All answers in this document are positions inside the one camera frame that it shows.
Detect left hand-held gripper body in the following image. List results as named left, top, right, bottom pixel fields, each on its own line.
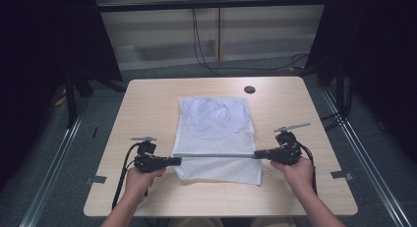
left=130, top=136, right=165, bottom=174

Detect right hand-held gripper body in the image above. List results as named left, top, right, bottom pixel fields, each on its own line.
left=272, top=122, right=312, bottom=166

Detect white mesh laundry bag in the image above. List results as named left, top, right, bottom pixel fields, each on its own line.
left=171, top=95, right=264, bottom=187

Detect person's left hand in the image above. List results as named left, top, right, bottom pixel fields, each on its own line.
left=123, top=166, right=167, bottom=203

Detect person's right hand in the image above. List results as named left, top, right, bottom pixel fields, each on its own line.
left=269, top=155, right=317, bottom=198

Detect grey tape strip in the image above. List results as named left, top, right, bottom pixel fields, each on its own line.
left=329, top=170, right=355, bottom=182
left=84, top=175, right=108, bottom=186

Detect white garment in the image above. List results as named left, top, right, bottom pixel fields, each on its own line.
left=179, top=96, right=250, bottom=134

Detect person's legs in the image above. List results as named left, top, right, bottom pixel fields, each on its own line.
left=165, top=216, right=298, bottom=227

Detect black stand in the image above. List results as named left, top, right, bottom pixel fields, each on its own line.
left=64, top=74, right=94, bottom=129

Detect yellow object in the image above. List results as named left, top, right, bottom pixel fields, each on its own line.
left=52, top=85, right=69, bottom=107

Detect black curtain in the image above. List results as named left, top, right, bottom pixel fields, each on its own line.
left=303, top=0, right=417, bottom=164
left=0, top=0, right=124, bottom=192

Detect black horizontal bar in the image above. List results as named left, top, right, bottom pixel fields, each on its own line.
left=97, top=0, right=329, bottom=14

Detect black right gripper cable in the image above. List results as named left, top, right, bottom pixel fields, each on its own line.
left=294, top=140, right=319, bottom=196

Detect black floor cables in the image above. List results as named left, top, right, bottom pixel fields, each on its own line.
left=320, top=79, right=354, bottom=133

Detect metal floor rail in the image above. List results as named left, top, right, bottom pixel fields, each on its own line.
left=322, top=88, right=415, bottom=227
left=19, top=110, right=87, bottom=227

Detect black wall cables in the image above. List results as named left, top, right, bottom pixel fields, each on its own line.
left=190, top=8, right=310, bottom=78

